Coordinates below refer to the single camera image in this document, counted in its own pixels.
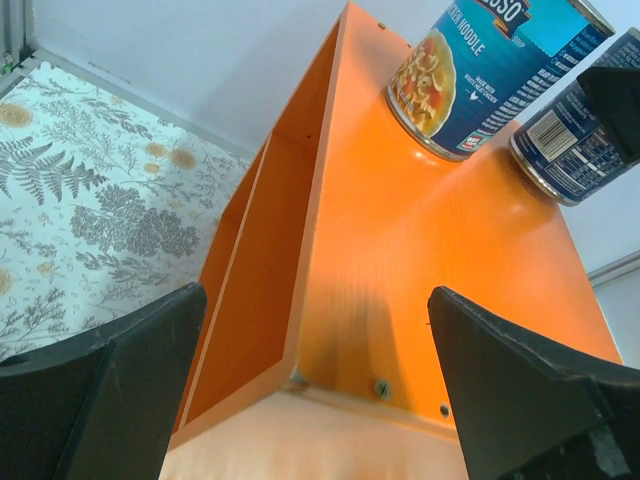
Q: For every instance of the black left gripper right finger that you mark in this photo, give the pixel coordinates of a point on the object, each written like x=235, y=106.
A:
x=528, y=407

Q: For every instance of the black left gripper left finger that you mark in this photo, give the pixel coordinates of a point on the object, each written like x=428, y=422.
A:
x=101, y=404

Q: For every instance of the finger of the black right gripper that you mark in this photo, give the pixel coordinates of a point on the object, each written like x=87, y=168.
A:
x=613, y=94

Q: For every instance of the blue tin can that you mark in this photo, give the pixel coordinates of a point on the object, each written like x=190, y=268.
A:
x=483, y=63
x=564, y=148

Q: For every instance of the orange wooden box shelf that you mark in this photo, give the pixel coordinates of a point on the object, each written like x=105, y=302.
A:
x=316, y=359

